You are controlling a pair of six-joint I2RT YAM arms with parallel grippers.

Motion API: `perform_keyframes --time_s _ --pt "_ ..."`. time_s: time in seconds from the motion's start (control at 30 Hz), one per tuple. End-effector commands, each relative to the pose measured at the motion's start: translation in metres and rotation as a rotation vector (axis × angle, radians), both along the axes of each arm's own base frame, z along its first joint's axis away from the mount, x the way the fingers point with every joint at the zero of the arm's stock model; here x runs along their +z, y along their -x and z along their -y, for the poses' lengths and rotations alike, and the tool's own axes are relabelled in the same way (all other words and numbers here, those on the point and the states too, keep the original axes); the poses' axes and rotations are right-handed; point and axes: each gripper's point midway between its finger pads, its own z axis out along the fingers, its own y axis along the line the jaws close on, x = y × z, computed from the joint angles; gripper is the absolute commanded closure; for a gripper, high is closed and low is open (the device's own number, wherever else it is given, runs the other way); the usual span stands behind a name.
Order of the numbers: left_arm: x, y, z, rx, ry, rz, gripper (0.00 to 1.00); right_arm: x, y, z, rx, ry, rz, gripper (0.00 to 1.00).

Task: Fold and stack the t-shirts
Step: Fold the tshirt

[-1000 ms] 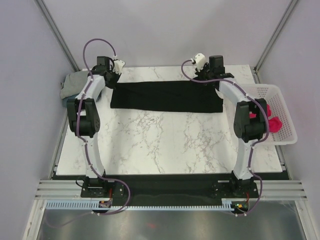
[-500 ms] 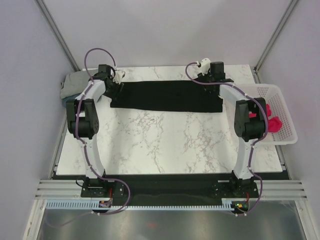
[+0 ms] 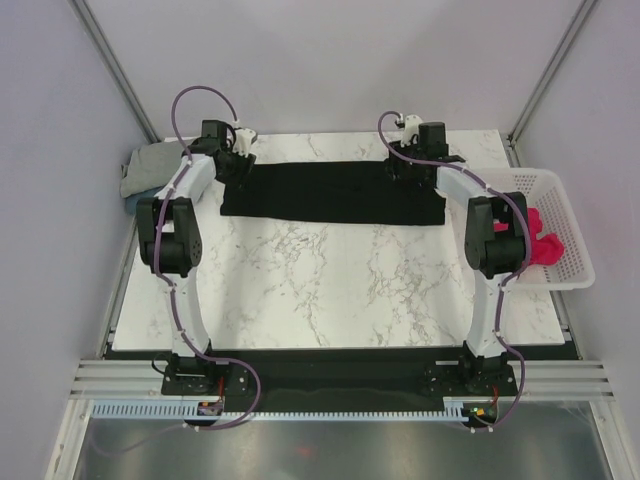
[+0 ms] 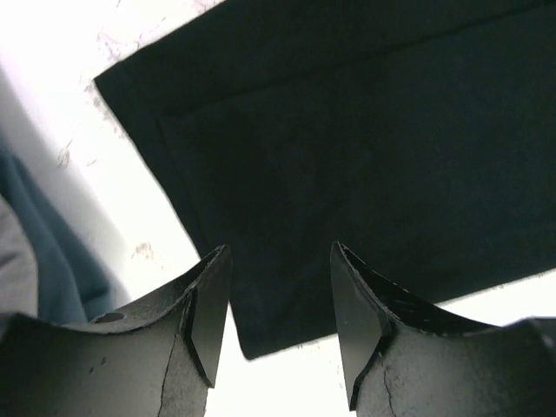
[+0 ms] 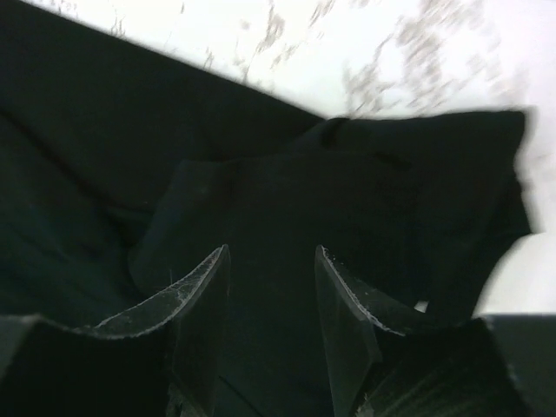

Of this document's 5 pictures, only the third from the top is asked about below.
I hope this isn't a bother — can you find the white plastic basket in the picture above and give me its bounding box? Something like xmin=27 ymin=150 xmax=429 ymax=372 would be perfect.
xmin=477 ymin=168 xmax=595 ymax=291

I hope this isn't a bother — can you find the black t shirt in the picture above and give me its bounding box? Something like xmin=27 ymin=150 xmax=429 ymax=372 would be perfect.
xmin=220 ymin=161 xmax=446 ymax=227

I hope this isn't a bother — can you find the white slotted cable duct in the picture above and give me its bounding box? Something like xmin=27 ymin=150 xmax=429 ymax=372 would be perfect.
xmin=91 ymin=399 xmax=467 ymax=422

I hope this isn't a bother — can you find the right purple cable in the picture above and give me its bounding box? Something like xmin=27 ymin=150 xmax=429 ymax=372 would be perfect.
xmin=376 ymin=110 xmax=531 ymax=434

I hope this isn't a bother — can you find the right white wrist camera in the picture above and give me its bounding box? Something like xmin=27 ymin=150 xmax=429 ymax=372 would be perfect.
xmin=395 ymin=114 xmax=423 ymax=147

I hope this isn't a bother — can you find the pink t shirt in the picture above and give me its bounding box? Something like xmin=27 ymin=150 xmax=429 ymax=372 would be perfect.
xmin=487 ymin=208 xmax=565 ymax=272

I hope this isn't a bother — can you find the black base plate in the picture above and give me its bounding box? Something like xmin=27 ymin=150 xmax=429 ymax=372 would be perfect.
xmin=161 ymin=347 xmax=517 ymax=410

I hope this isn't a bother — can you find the folded grey t shirt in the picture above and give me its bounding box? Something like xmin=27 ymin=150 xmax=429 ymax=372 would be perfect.
xmin=120 ymin=142 xmax=183 ymax=198

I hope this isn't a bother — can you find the left aluminium corner post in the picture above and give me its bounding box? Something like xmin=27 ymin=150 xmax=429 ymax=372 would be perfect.
xmin=69 ymin=0 xmax=161 ymax=143

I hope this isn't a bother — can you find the purple cable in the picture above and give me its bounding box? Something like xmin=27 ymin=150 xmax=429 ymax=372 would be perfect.
xmin=91 ymin=85 xmax=265 ymax=455
xmin=376 ymin=110 xmax=531 ymax=434

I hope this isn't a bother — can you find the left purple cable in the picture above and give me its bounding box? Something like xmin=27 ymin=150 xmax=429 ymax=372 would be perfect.
xmin=91 ymin=85 xmax=265 ymax=455

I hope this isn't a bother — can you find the aluminium corner post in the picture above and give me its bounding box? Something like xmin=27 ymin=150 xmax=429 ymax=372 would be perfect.
xmin=69 ymin=0 xmax=161 ymax=143
xmin=506 ymin=0 xmax=599 ymax=145

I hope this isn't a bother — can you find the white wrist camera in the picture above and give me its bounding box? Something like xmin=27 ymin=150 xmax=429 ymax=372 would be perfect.
xmin=395 ymin=114 xmax=423 ymax=147
xmin=233 ymin=128 xmax=258 ymax=157

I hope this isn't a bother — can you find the right aluminium corner post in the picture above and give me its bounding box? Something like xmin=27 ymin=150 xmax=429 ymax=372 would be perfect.
xmin=506 ymin=0 xmax=599 ymax=145

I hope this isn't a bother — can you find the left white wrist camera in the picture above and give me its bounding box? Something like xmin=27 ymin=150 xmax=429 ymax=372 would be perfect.
xmin=233 ymin=128 xmax=258 ymax=157

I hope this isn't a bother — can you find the aluminium frame rail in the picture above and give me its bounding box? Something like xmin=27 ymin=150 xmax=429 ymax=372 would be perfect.
xmin=71 ymin=360 xmax=614 ymax=401

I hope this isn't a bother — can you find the folded blue t shirt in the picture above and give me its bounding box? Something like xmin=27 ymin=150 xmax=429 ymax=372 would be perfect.
xmin=125 ymin=188 xmax=160 ymax=216

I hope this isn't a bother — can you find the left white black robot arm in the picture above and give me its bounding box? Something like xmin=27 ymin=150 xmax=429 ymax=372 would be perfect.
xmin=136 ymin=120 xmax=257 ymax=393

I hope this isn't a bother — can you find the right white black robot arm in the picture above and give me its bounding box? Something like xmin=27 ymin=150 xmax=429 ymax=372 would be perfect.
xmin=379 ymin=111 xmax=532 ymax=394

